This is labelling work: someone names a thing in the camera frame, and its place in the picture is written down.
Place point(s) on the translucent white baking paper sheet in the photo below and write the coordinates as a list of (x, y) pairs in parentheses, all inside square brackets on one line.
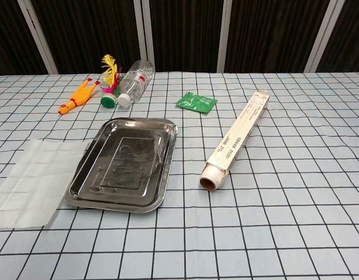
[(33, 181)]

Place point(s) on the long parchment roll box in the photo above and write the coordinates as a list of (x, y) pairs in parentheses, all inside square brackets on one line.
[(240, 131)]

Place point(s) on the white screen frame post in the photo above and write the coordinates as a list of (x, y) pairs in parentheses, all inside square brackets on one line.
[(38, 35), (225, 35), (144, 35), (322, 35)]

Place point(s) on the green foil sachet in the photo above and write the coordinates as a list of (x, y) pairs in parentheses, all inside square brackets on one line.
[(197, 102)]

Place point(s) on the dark brown screen panel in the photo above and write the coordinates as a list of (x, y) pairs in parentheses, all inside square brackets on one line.
[(185, 35), (7, 35), (89, 29), (348, 35), (272, 35)]

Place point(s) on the yellow rubber chicken toy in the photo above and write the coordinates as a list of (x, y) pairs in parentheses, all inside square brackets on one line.
[(79, 95)]

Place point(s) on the stainless steel rectangular tray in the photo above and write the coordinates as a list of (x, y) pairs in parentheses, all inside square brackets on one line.
[(124, 163)]

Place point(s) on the feather shuttlecock with green base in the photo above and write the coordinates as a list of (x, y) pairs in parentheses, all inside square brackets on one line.
[(107, 100)]

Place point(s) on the clear plastic bottle white cap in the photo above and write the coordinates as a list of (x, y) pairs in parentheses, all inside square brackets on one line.
[(135, 81)]

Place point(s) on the blue checked tablecloth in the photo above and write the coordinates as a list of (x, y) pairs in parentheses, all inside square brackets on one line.
[(255, 227)]

